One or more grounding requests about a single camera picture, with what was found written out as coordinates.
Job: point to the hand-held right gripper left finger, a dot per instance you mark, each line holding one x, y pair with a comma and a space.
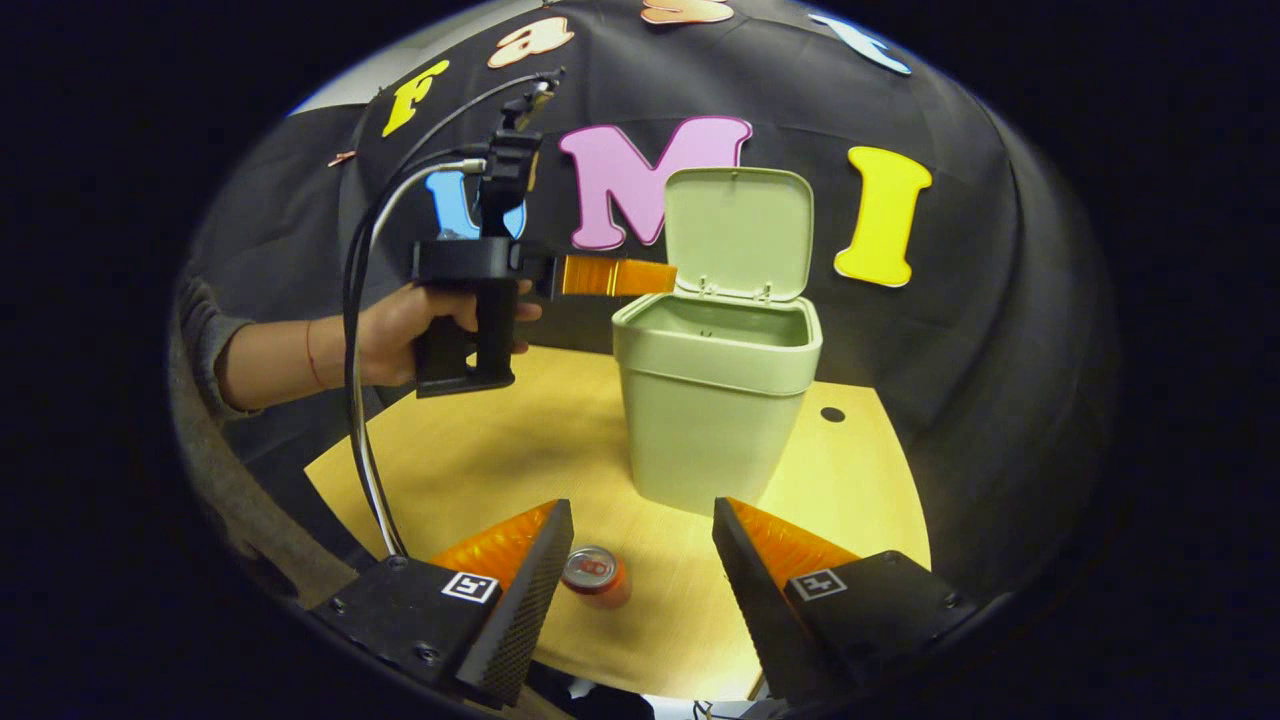
520, 605

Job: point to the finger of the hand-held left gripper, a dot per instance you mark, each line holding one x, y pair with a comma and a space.
615, 276

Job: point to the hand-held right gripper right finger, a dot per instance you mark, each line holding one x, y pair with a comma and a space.
760, 600

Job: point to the red pop can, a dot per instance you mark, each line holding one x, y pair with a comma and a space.
597, 578

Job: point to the green desktop garbage bin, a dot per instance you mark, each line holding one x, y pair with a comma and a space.
715, 420

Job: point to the person's grey clothing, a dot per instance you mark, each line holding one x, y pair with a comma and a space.
250, 500

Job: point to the wooden desktop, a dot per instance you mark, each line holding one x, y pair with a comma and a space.
500, 450

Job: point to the copper backdrop clip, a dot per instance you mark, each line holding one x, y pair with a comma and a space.
342, 158

